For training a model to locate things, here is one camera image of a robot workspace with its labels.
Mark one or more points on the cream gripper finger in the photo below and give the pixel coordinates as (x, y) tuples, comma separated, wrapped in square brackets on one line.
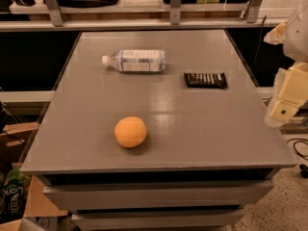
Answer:
[(290, 93), (276, 35)]

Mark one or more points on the black rxbar chocolate bar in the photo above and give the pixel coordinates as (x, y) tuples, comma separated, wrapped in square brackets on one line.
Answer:
[(206, 80)]

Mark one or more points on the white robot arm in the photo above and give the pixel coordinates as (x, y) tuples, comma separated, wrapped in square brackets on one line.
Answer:
[(295, 45)]

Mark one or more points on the clear plastic water bottle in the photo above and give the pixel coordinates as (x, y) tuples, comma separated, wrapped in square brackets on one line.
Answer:
[(136, 60)]

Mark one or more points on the lower grey drawer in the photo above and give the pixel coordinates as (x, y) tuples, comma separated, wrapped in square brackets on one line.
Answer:
[(157, 219)]

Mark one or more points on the grey drawer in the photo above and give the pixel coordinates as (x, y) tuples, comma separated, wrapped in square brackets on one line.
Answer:
[(157, 219), (157, 195)]

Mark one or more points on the orange fruit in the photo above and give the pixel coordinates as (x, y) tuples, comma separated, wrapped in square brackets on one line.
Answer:
[(130, 131)]

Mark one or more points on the upper grey drawer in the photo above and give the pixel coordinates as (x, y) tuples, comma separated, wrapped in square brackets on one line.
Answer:
[(157, 195)]

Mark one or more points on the brown cardboard box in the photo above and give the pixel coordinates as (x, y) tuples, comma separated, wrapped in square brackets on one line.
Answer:
[(39, 213)]

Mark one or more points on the green snack bag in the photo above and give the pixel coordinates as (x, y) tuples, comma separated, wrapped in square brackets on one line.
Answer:
[(14, 195)]

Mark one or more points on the metal shelf rail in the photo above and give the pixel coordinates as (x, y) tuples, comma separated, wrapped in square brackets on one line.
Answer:
[(128, 15)]

